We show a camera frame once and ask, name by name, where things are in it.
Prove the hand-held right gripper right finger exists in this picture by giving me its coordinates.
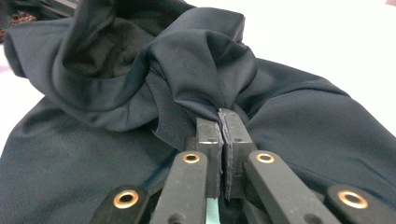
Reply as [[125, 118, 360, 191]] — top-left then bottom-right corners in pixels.
[[218, 107, 258, 201]]

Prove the black and green shirt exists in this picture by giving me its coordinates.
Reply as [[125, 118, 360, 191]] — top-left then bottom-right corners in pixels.
[[0, 0, 396, 224]]

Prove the white table board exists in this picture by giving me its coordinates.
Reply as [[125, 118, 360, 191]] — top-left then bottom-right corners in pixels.
[[0, 0, 396, 157]]

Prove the brown wicker basket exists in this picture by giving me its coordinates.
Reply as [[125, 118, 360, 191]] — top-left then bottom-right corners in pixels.
[[0, 10, 38, 43]]

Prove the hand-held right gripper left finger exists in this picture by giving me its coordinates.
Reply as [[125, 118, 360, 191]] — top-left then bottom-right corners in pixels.
[[185, 117, 225, 200]]

